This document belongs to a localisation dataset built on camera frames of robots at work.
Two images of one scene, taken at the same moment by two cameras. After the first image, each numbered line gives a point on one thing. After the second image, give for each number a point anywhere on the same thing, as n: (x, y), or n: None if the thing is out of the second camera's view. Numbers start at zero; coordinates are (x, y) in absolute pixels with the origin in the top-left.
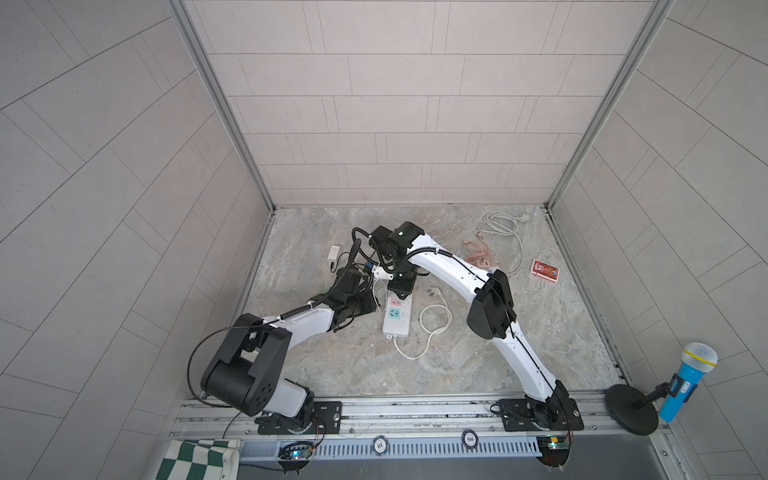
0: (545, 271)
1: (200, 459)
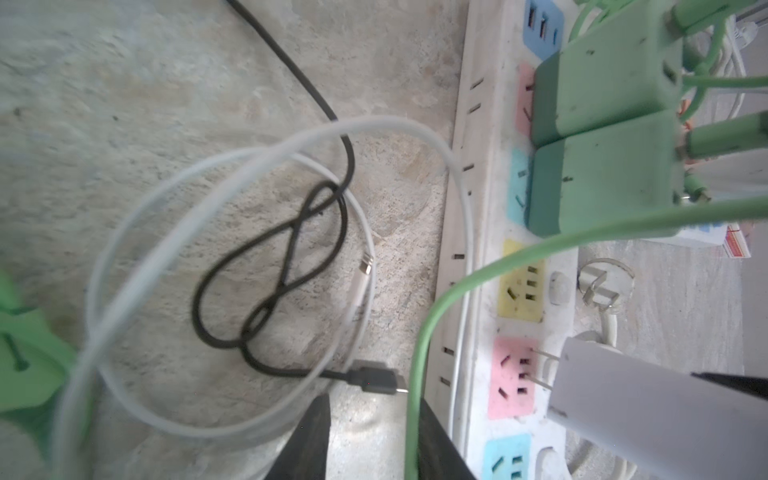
0: (735, 243)
1: None
